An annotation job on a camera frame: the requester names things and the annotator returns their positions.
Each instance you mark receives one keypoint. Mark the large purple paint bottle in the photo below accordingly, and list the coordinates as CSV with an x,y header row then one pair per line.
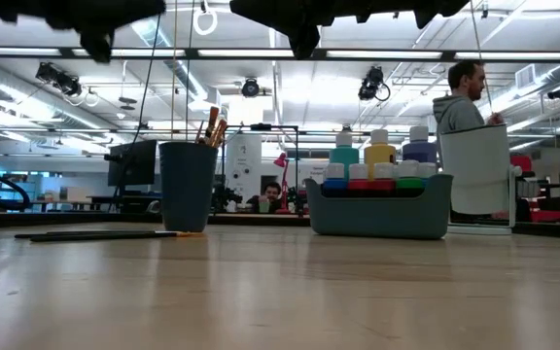
x,y
418,150

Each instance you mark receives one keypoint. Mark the white cylindrical tank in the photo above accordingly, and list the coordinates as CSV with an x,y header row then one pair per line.
x,y
243,155

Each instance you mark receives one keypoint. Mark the large yellow paint bottle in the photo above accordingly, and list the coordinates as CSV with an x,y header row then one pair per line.
x,y
379,153

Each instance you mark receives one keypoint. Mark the dark blue plastic cup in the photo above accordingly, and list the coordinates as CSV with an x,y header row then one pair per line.
x,y
187,189

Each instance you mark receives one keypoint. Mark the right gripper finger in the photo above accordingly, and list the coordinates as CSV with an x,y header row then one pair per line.
x,y
260,9

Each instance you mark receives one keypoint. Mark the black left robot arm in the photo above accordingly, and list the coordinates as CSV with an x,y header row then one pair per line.
x,y
8,7

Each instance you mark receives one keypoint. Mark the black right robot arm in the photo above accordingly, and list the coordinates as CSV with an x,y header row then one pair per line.
x,y
396,6

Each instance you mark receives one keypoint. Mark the long silver-ferrule paint brush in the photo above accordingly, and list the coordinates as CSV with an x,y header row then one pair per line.
x,y
200,133

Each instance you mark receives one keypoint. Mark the black metal stand frame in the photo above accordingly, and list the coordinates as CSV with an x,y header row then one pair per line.
x,y
260,127

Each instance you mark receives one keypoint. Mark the grey-teal plastic bin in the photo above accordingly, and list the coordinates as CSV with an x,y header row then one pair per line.
x,y
382,219

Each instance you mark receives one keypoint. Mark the small dark blue paint bottle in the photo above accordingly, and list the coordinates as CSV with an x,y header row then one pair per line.
x,y
334,171

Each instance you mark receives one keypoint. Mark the black computer monitor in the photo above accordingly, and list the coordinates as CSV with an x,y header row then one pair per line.
x,y
134,163

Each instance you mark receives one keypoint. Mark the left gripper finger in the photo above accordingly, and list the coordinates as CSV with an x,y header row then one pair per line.
x,y
139,9

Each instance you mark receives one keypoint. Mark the black ceiling camera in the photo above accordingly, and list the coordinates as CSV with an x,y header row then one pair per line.
x,y
250,88
371,82
66,83
558,92

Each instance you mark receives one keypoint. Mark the orange-bristle paint brush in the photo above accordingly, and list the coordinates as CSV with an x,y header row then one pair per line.
x,y
115,237

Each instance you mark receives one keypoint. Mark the small red paint bottle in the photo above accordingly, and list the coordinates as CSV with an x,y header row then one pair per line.
x,y
358,171
383,170

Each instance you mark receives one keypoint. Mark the black background robot arm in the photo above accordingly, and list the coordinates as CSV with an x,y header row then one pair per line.
x,y
226,197

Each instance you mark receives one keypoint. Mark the large teal paint bottle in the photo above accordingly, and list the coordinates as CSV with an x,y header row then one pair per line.
x,y
344,155

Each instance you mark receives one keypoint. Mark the red desk lamp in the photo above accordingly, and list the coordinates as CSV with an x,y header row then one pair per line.
x,y
281,160

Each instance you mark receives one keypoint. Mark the white plastic pitcher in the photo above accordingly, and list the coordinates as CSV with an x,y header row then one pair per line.
x,y
479,170

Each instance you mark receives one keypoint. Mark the red office chair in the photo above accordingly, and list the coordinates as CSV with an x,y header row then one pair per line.
x,y
547,215

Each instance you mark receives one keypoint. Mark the person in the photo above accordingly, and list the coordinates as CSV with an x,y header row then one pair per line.
x,y
455,114
271,190

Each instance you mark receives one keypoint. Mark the small green paint bottle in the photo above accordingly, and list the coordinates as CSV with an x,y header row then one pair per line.
x,y
408,168

